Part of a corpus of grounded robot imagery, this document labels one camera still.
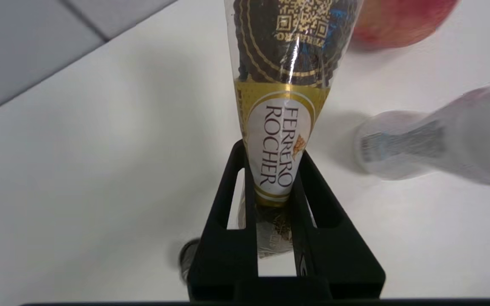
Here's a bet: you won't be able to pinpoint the white plastic bottle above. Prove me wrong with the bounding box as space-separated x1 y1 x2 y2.
353 85 490 186

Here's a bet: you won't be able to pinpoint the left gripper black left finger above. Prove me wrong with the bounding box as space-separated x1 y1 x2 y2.
187 139 259 299

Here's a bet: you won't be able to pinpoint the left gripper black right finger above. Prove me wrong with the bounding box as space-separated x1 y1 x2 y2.
291 150 386 299

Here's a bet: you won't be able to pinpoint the Ferrero Rocher ice cream cone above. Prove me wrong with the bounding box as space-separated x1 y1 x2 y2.
224 0 363 260

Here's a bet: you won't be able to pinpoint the red apple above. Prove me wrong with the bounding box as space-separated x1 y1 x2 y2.
349 0 460 49

